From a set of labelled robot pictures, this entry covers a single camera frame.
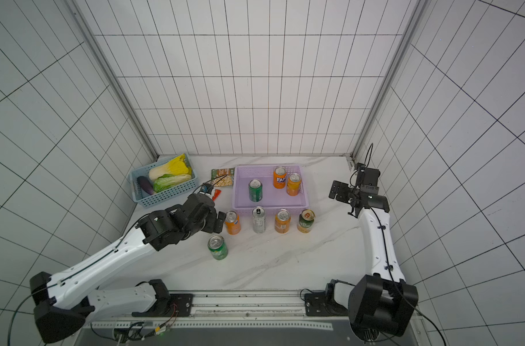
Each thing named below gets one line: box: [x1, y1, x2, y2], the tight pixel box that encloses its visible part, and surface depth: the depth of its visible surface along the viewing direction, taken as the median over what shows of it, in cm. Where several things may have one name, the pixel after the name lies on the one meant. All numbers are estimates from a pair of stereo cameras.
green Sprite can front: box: [207, 234, 229, 261], surface depth 79 cm
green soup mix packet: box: [211, 167, 236, 187], surface depth 112 cm
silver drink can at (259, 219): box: [251, 206, 267, 234], surface depth 83 cm
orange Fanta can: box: [272, 165, 288, 190], surface depth 102 cm
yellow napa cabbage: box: [148, 152, 192, 181], surface depth 106 cm
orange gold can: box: [286, 172, 302, 197], surface depth 99 cm
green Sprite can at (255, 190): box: [248, 178, 264, 203], surface depth 97 cm
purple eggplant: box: [137, 175, 154, 196], surface depth 106 cm
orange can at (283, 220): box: [274, 208, 292, 235], surface depth 85 cm
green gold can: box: [297, 208, 316, 234], surface depth 86 cm
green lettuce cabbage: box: [152, 173, 192, 193], surface depth 102 cm
